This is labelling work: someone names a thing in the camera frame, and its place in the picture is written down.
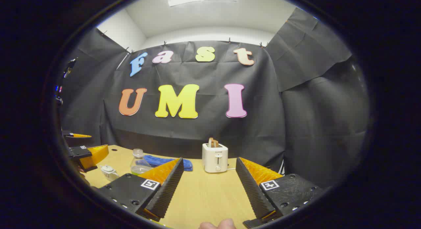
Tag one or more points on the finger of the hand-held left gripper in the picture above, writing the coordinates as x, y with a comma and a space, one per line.
79, 152
74, 135

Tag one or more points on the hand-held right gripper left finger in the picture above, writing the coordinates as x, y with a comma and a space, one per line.
169, 186

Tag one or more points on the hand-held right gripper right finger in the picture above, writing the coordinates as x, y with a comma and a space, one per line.
251, 189

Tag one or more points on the white teacup lid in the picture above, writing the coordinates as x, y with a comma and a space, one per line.
107, 169

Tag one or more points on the green label water bottle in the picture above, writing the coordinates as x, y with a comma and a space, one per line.
139, 163

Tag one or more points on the white ceramic teacup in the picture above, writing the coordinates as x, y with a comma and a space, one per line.
112, 176

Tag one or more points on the blue towel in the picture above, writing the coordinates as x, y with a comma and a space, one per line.
158, 160

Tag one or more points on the white toaster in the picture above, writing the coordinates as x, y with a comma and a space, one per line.
214, 160

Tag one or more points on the pale bread slice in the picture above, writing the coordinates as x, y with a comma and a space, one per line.
210, 143

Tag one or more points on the black backdrop cloth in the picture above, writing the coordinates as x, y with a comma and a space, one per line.
197, 130

